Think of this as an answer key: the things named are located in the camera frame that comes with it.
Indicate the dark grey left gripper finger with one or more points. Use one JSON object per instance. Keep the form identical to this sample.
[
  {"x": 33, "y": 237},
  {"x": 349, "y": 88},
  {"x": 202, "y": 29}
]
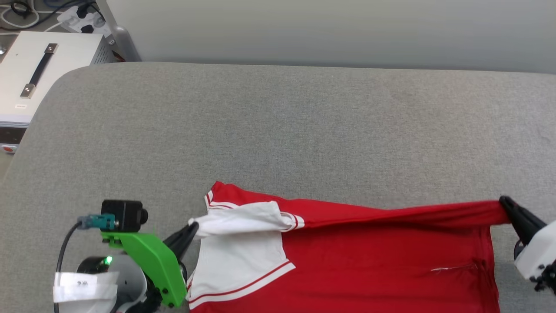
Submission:
[
  {"x": 186, "y": 245},
  {"x": 180, "y": 237}
]

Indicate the red Bulls basketball jersey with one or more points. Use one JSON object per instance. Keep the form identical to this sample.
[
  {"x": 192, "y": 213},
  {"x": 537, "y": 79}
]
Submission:
[{"x": 369, "y": 261}]

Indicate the white equipment case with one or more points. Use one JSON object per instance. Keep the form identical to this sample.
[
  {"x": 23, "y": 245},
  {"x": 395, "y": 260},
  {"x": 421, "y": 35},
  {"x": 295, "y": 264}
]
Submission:
[{"x": 65, "y": 61}]

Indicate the black cylindrical motor green light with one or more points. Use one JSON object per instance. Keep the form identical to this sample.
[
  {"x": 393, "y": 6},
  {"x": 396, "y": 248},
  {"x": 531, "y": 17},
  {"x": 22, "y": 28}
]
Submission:
[{"x": 91, "y": 264}]

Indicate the white power strip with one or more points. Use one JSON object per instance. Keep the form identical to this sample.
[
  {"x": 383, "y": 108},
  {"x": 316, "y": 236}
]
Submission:
[{"x": 78, "y": 19}]

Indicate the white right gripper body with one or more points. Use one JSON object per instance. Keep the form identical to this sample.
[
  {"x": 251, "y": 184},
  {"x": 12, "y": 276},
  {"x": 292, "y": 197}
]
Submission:
[{"x": 541, "y": 252}]

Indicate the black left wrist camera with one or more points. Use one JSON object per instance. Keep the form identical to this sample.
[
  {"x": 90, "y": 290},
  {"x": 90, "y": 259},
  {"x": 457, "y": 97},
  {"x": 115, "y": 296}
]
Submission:
[{"x": 124, "y": 215}]

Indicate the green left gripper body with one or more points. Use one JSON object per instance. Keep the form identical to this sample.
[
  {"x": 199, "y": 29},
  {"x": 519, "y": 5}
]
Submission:
[{"x": 152, "y": 256}]

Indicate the white paper label tape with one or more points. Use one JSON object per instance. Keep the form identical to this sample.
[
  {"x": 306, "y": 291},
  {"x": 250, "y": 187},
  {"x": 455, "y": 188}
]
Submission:
[{"x": 82, "y": 287}]

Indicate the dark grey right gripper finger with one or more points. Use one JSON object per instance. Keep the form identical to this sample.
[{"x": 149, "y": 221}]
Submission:
[
  {"x": 525, "y": 217},
  {"x": 521, "y": 229}
]

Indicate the red case button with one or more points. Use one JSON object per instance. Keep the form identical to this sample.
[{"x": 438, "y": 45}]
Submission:
[{"x": 8, "y": 149}]

